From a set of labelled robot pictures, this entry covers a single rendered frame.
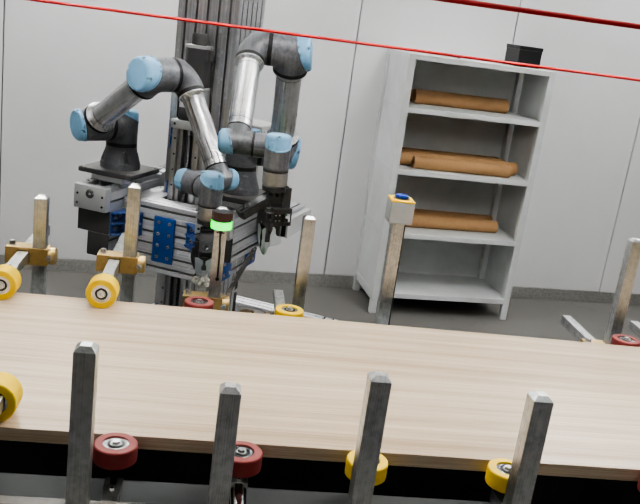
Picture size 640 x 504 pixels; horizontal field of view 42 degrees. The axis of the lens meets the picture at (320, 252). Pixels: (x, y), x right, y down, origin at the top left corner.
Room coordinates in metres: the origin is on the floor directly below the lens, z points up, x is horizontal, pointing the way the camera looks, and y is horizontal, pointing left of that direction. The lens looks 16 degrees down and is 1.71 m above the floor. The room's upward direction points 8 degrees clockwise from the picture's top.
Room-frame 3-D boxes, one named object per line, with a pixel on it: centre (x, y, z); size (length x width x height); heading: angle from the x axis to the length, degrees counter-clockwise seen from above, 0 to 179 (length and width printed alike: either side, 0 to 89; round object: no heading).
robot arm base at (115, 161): (3.12, 0.80, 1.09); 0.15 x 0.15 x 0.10
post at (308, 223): (2.33, 0.04, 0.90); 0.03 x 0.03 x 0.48; 8
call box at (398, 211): (2.36, -0.21, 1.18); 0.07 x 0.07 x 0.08; 8
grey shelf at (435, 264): (5.07, -0.73, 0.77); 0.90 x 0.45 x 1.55; 104
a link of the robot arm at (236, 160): (2.98, 0.32, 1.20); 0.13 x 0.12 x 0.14; 93
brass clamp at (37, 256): (2.22, 0.81, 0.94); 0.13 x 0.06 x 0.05; 98
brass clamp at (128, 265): (2.26, 0.56, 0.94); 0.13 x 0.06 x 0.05; 98
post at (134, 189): (2.26, 0.54, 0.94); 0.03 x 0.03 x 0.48; 8
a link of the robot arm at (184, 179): (2.64, 0.43, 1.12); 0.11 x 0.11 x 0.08; 49
